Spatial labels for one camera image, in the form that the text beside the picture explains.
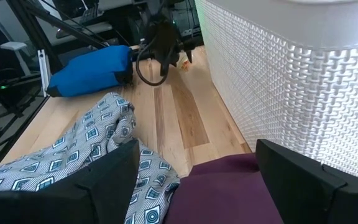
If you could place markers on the blue zippered pouch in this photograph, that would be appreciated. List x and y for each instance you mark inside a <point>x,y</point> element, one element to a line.
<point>89,71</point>

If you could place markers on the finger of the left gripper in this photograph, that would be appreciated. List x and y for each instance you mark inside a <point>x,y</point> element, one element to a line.
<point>164,68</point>
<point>190,55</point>

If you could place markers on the silver metal bracket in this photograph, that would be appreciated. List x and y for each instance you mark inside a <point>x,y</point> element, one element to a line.
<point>43,71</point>

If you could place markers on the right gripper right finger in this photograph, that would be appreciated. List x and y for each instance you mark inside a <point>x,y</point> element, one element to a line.
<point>315,199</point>

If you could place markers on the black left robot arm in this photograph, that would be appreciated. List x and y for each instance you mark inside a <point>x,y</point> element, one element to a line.
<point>162,9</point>

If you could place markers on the grey patterned cloth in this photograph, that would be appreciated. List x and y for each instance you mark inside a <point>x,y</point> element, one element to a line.
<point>89,140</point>

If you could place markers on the white stand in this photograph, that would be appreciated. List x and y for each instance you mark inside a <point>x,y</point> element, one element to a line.
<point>13,46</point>

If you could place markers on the grey desk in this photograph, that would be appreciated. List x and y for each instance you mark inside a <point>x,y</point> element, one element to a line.
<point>98,28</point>

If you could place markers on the black metal table frame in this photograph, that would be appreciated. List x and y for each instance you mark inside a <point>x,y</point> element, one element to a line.
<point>31,28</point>

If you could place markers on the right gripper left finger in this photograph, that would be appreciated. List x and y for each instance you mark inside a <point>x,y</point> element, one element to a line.
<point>73,205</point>

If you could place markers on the white plastic woven basket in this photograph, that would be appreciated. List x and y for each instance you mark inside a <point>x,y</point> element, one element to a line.
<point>306,93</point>

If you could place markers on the purple cloth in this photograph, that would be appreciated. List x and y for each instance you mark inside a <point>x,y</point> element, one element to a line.
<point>222,193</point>

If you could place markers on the clear packet yellow contents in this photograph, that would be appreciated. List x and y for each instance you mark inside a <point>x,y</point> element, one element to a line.
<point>185,65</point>

